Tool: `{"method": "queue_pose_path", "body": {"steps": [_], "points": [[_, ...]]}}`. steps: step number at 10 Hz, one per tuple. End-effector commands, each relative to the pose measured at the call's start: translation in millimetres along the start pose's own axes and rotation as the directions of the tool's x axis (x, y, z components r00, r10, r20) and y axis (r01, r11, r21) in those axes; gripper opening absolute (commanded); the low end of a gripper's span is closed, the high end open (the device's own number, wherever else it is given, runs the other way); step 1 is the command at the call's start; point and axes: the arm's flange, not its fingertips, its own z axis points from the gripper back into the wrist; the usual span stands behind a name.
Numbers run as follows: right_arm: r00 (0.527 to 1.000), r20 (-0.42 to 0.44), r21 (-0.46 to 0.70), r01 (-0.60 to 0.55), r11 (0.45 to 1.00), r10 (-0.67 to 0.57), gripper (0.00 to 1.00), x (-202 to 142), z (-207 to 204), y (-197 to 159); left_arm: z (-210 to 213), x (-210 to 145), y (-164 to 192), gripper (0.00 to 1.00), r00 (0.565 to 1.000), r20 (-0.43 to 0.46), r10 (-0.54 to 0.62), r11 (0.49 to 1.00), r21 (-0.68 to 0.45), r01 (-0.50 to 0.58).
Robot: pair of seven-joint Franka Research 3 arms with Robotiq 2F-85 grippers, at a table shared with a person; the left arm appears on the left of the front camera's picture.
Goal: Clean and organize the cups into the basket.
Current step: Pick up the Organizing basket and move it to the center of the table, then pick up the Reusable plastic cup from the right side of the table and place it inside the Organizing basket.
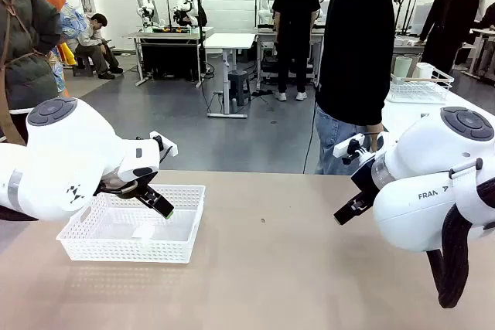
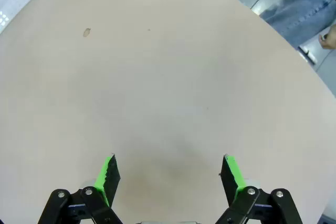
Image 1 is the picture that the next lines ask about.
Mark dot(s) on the person in dark jacket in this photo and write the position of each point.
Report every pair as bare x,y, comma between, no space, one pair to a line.
27,44

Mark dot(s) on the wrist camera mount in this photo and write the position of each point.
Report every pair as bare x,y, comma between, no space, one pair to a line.
348,146
166,144

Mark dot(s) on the person in black shirt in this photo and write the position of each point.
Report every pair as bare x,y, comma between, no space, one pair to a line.
356,55

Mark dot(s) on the pale green cup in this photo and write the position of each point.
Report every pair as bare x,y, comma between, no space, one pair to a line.
403,66

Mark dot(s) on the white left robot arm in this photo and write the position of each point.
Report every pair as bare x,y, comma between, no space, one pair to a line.
65,152

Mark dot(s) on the grey work table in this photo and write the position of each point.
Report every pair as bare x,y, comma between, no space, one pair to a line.
166,34

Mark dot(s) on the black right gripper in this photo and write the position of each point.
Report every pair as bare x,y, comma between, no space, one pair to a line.
367,183

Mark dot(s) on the grey plastic stool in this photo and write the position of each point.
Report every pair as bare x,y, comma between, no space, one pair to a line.
239,86

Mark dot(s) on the metal frame robot table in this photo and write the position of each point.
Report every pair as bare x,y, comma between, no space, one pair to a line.
267,36

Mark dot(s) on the white label in basket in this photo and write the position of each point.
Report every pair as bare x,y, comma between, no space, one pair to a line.
142,232

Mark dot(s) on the white side table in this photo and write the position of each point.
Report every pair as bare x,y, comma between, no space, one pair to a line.
402,113

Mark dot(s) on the black tripod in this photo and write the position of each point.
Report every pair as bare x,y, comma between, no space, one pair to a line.
408,1

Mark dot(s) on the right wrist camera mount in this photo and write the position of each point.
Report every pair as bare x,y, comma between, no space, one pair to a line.
348,146

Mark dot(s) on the white desk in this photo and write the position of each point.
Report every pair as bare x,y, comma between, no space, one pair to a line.
228,42

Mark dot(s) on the person in grey hoodie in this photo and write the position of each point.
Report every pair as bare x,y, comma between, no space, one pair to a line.
488,1

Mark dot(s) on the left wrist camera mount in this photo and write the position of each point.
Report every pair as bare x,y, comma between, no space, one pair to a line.
166,144

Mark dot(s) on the person's right forearm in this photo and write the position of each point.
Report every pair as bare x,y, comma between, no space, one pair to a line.
374,129

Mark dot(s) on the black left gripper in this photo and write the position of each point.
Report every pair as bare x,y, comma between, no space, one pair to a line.
116,185

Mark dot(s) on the standing person in black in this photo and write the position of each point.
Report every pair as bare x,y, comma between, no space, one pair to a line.
295,17

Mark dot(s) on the person's right hand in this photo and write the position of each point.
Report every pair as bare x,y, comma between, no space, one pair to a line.
377,143

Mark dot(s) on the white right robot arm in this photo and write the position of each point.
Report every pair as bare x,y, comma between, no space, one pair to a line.
417,175

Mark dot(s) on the white cup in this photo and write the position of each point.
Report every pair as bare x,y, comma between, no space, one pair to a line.
424,71

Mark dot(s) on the white height-adjustable table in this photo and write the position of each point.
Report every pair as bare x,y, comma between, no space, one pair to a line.
481,36

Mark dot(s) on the person in black sweater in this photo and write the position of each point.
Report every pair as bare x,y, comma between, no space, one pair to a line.
452,21

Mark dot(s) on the seated person in beige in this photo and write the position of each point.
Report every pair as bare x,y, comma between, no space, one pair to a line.
91,38

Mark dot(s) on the white perforated plastic basket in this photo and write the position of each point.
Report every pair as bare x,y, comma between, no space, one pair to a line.
127,245

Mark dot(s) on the blue patterned garment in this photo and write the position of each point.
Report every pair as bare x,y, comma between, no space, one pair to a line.
71,22

